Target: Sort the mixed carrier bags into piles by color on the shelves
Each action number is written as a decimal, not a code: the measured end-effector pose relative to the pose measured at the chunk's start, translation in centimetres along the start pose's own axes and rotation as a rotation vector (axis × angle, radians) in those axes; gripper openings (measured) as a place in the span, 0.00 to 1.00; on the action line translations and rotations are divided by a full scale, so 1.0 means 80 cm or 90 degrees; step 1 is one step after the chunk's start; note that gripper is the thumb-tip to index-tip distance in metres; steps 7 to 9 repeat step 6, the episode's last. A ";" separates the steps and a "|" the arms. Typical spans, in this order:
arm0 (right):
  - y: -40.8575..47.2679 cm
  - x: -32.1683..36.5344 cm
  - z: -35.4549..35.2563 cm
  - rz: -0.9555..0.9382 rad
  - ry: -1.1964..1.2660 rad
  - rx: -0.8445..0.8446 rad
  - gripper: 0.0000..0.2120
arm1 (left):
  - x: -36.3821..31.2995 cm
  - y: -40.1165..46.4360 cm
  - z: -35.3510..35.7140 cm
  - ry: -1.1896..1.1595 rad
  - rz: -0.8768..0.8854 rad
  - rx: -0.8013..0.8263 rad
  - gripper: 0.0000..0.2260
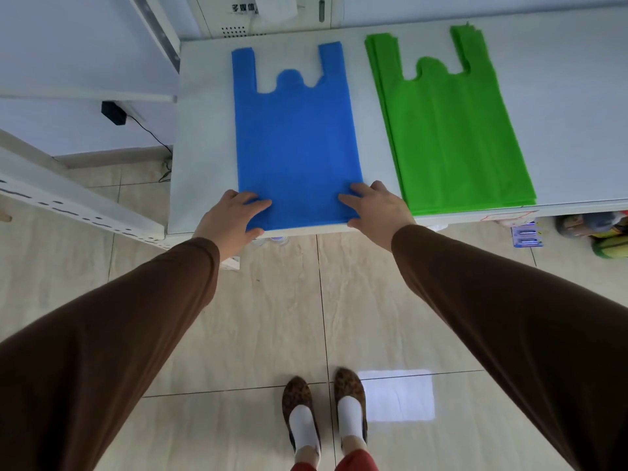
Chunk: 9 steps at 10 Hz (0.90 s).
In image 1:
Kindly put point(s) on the person's left forearm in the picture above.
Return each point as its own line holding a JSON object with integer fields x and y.
{"x": 98, "y": 358}

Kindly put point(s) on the black power adapter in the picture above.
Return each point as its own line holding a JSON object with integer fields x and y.
{"x": 114, "y": 113}

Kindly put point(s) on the white appliance with vent holes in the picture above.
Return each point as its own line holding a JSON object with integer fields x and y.
{"x": 274, "y": 26}

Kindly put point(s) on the white shelf board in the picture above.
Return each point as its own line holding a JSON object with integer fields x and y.
{"x": 83, "y": 48}

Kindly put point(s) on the blue blister packet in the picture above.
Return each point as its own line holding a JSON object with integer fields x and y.
{"x": 526, "y": 235}

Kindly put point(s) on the blue non-woven vest bag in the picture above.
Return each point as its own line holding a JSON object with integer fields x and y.
{"x": 294, "y": 142}

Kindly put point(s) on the person's left thumb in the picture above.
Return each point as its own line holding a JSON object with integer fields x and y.
{"x": 254, "y": 233}

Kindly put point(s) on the white paper sheet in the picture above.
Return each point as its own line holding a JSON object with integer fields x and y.
{"x": 275, "y": 7}

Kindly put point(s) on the white sock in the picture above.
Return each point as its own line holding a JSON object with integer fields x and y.
{"x": 351, "y": 416}
{"x": 304, "y": 426}

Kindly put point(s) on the colourful packaged goods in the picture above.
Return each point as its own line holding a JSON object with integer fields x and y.
{"x": 596, "y": 232}

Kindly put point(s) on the stack of green vest bags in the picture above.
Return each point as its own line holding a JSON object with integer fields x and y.
{"x": 451, "y": 132}

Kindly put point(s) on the white perforated shelf rail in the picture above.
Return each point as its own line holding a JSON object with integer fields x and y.
{"x": 73, "y": 201}

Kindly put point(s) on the person's right thumb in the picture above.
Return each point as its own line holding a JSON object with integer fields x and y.
{"x": 356, "y": 222}

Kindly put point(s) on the person's right hand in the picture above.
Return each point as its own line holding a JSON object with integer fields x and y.
{"x": 382, "y": 213}

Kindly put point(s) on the person's right middle finger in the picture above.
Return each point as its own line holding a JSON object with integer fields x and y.
{"x": 360, "y": 188}

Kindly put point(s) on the leopard print shoe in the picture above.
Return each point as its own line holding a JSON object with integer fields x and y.
{"x": 349, "y": 382}
{"x": 297, "y": 392}

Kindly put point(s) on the person's right forearm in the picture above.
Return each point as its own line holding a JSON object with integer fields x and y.
{"x": 520, "y": 318}

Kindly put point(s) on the red trousers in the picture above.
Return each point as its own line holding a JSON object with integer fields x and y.
{"x": 338, "y": 463}

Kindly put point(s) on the person's left hand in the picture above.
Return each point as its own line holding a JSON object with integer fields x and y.
{"x": 225, "y": 223}

